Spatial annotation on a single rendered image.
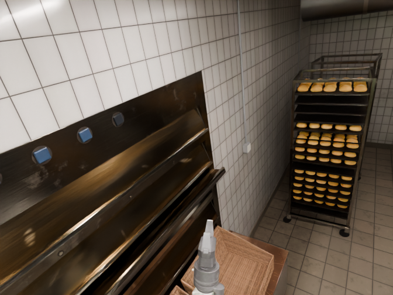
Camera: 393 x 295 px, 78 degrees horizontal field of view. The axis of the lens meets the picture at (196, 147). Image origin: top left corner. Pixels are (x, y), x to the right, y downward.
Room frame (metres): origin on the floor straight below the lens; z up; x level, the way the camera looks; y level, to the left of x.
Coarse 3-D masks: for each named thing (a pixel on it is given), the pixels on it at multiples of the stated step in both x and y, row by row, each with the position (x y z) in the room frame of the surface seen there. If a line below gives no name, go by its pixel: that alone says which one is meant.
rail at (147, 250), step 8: (224, 168) 1.47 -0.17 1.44; (216, 176) 1.38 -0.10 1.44; (208, 184) 1.30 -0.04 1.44; (200, 192) 1.23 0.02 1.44; (192, 200) 1.16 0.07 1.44; (184, 208) 1.10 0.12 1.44; (176, 216) 1.05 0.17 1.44; (168, 224) 1.00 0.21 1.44; (160, 240) 0.91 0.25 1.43; (152, 248) 0.86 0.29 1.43; (144, 256) 0.82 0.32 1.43; (136, 264) 0.78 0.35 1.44; (128, 272) 0.74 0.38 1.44; (120, 280) 0.71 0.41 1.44; (112, 288) 0.68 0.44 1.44
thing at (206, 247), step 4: (204, 232) 0.58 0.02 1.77; (208, 232) 0.58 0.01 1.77; (204, 236) 0.57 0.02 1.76; (208, 236) 0.57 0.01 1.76; (204, 240) 0.57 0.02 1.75; (208, 240) 0.56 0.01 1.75; (204, 244) 0.56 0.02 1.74; (208, 244) 0.56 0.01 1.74; (204, 248) 0.56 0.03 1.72; (208, 248) 0.55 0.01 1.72; (204, 252) 0.55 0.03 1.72
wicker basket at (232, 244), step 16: (224, 240) 1.50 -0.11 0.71; (240, 240) 1.41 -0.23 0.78; (224, 256) 1.43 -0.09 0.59; (240, 256) 1.41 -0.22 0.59; (256, 256) 1.34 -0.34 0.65; (272, 256) 1.25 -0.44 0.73; (192, 272) 1.17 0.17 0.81; (224, 272) 1.29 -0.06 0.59; (240, 272) 1.27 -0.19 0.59; (256, 272) 1.25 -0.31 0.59; (272, 272) 1.22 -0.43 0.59; (192, 288) 1.04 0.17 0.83; (240, 288) 1.14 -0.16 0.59; (256, 288) 1.12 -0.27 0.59
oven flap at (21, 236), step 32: (192, 128) 1.46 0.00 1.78; (128, 160) 1.06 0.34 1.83; (160, 160) 1.17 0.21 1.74; (64, 192) 0.81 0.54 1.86; (96, 192) 0.88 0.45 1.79; (128, 192) 0.95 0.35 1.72; (32, 224) 0.69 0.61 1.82; (64, 224) 0.74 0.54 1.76; (0, 256) 0.59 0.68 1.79; (32, 256) 0.63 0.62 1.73; (0, 288) 0.53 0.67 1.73
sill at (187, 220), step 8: (208, 192) 1.57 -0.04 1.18; (200, 208) 1.42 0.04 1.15; (192, 216) 1.34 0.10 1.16; (184, 224) 1.26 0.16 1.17; (176, 232) 1.19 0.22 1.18; (168, 240) 1.14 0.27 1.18; (160, 248) 1.09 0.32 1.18; (152, 256) 1.03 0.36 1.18; (160, 256) 1.06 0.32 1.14; (152, 264) 1.00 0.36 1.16; (144, 272) 0.95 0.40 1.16; (136, 280) 0.90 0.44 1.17; (128, 288) 0.86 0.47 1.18
